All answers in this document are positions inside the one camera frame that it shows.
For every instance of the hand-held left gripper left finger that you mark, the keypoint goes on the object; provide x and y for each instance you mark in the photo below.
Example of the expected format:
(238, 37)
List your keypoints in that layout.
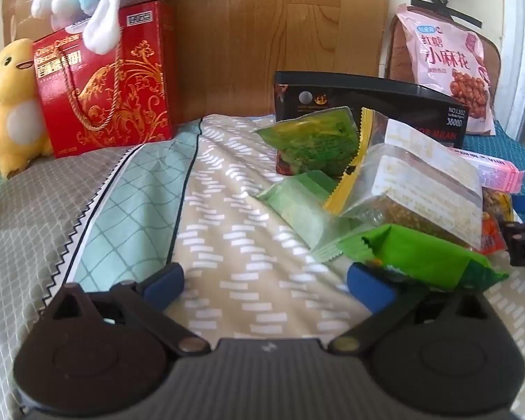
(166, 281)

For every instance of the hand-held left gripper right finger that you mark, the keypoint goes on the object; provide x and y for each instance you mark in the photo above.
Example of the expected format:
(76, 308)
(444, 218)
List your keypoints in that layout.
(366, 281)

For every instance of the bright green snack packet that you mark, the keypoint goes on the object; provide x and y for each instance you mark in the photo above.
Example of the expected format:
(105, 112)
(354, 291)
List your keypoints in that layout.
(420, 249)

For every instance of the black cardboard box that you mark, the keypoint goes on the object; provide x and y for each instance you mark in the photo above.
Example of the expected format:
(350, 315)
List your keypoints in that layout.
(398, 100)

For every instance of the pink snack box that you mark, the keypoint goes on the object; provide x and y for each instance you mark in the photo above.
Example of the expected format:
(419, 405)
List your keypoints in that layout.
(498, 173)

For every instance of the orange snack packet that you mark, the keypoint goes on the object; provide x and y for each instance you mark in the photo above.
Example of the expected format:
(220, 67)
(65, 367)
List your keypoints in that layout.
(492, 227)

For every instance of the teal cloth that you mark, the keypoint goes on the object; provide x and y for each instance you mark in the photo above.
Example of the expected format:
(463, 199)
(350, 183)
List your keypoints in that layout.
(507, 148)

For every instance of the patterned bed sheet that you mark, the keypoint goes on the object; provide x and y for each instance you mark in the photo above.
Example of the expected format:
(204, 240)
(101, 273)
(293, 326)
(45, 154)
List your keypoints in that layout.
(245, 227)

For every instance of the light green snack packet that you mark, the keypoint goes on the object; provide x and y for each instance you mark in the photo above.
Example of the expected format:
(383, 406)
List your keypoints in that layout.
(297, 210)

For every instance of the clear yellow-striped snack packet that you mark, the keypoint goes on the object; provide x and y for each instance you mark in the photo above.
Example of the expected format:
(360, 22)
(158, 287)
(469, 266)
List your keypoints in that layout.
(420, 183)

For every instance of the dark green snack packet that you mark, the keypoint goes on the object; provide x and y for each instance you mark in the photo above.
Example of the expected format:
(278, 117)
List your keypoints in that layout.
(315, 140)

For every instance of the large pink snack bag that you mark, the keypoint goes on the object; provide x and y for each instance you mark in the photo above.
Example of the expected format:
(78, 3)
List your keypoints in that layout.
(446, 52)

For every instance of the red gift box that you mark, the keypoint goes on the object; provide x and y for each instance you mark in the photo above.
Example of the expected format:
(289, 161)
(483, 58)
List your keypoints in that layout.
(127, 96)

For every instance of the yellow plush duck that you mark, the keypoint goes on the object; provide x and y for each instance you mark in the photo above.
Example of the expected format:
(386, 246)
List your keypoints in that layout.
(13, 96)

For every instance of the wooden headboard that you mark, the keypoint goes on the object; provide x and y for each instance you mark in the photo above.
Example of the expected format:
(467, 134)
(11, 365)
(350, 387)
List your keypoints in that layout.
(245, 30)

